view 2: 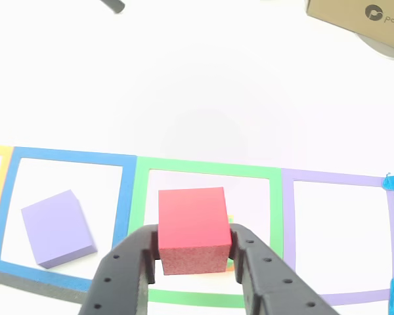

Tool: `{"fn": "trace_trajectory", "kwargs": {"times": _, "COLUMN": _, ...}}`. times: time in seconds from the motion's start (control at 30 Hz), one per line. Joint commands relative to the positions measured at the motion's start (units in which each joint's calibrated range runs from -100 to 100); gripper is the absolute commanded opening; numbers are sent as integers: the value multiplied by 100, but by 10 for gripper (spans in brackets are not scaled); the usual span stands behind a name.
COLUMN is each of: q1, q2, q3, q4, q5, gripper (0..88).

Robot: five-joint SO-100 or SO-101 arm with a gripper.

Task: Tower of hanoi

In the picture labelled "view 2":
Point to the orange cube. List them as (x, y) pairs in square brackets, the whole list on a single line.
[(230, 219)]

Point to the green square frame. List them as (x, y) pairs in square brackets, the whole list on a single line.
[(277, 210)]

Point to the polymaker cardboard box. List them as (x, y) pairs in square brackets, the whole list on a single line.
[(348, 14)]

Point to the blue square frame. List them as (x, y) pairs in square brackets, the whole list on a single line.
[(124, 197)]

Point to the small red cube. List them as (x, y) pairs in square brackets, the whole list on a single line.
[(193, 223)]

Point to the purple square block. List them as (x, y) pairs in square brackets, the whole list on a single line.
[(56, 226)]

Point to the purple square frame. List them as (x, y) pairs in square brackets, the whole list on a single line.
[(289, 216)]

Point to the dark grey bar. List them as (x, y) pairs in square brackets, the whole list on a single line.
[(115, 5)]

